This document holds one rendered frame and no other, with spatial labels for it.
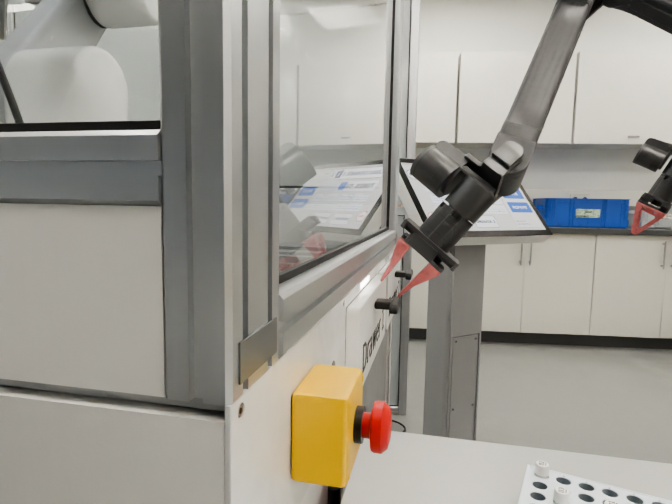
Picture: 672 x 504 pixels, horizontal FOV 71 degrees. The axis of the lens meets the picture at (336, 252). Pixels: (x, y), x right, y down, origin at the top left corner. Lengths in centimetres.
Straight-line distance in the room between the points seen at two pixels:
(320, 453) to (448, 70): 386
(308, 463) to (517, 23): 449
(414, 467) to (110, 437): 37
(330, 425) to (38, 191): 25
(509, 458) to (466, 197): 34
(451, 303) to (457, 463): 104
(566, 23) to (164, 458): 85
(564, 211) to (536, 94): 322
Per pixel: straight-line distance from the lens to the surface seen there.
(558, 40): 91
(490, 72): 417
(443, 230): 70
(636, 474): 67
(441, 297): 162
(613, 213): 415
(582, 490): 53
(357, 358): 59
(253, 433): 31
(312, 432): 38
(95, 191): 29
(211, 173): 25
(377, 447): 40
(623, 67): 449
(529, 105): 81
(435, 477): 58
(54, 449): 35
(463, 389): 173
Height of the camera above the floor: 105
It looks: 6 degrees down
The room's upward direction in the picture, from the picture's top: 1 degrees clockwise
